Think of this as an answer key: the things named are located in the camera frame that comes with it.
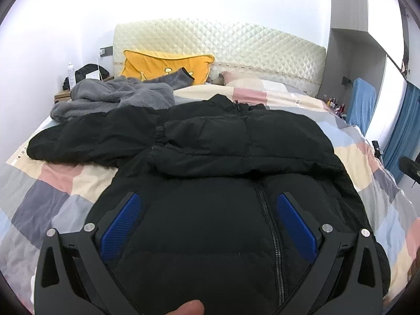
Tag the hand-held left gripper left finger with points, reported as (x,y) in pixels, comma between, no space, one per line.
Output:
(119,226)

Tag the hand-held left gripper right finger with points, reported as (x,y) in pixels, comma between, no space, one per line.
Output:
(297,226)

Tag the black puffer jacket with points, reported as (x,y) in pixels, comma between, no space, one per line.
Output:
(203,229)

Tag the person's left hand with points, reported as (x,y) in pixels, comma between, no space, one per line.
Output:
(190,308)

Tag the black stand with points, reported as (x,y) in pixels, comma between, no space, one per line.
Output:
(377,151)

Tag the blue curtain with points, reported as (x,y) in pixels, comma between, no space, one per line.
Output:
(405,128)

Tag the patchwork bed quilt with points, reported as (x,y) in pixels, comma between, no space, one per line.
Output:
(49,200)

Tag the blue towel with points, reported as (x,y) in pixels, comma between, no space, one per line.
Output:
(361,105)

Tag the group of small bottles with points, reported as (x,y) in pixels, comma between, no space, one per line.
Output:
(334,105)

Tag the grey fleece garment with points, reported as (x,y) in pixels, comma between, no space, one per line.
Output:
(108,95)

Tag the grey wardrobe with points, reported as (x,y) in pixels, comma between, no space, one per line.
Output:
(357,46)

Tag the wooden nightstand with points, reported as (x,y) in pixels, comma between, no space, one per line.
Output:
(62,96)

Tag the white paper sheet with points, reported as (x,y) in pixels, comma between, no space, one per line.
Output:
(93,73)

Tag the black bag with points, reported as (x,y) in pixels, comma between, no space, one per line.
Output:
(88,69)

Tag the clear water bottle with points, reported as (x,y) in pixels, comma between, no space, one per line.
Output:
(70,72)

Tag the pink pillow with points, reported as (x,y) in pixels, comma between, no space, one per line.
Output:
(236,76)

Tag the yellow pillow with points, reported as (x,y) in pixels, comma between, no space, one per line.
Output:
(154,64)

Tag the white fluffy toy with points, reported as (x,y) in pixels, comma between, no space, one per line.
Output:
(216,77)

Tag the cream quilted headboard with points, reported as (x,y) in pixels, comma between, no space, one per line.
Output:
(256,46)

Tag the wall socket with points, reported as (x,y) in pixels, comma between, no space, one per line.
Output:
(105,52)

